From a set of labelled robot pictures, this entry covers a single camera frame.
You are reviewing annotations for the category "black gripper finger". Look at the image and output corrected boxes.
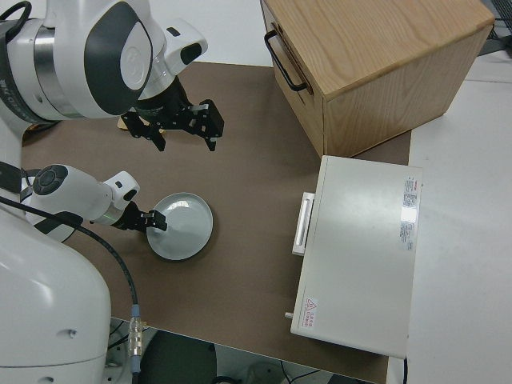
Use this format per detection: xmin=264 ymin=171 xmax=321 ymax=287
xmin=175 ymin=98 xmax=226 ymax=152
xmin=135 ymin=208 xmax=157 ymax=232
xmin=150 ymin=210 xmax=168 ymax=233
xmin=121 ymin=110 xmax=167 ymax=152

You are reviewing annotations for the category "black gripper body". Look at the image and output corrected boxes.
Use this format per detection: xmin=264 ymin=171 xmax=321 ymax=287
xmin=107 ymin=202 xmax=141 ymax=234
xmin=134 ymin=78 xmax=191 ymax=122

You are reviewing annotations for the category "gray plate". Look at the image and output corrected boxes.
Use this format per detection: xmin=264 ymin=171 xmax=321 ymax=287
xmin=146 ymin=192 xmax=215 ymax=261

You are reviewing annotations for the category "wooden mug tree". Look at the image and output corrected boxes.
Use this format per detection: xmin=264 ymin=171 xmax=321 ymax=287
xmin=115 ymin=115 xmax=165 ymax=133

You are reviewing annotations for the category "brown table mat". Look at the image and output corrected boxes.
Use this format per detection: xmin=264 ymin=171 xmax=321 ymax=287
xmin=19 ymin=60 xmax=413 ymax=379

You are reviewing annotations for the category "wooden drawer cabinet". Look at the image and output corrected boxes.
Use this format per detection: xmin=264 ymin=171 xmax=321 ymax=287
xmin=259 ymin=0 xmax=495 ymax=159

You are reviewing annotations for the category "white toaster oven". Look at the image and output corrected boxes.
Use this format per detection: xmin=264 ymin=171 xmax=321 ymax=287
xmin=284 ymin=154 xmax=424 ymax=359

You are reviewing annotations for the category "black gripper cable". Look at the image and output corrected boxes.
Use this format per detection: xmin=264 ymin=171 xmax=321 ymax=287
xmin=0 ymin=198 xmax=145 ymax=375

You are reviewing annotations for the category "black cabinet handle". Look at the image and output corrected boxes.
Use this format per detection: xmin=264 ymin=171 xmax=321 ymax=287
xmin=263 ymin=30 xmax=309 ymax=94

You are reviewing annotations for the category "white oven door handle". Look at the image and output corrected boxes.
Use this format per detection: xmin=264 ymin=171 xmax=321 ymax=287
xmin=291 ymin=192 xmax=317 ymax=256

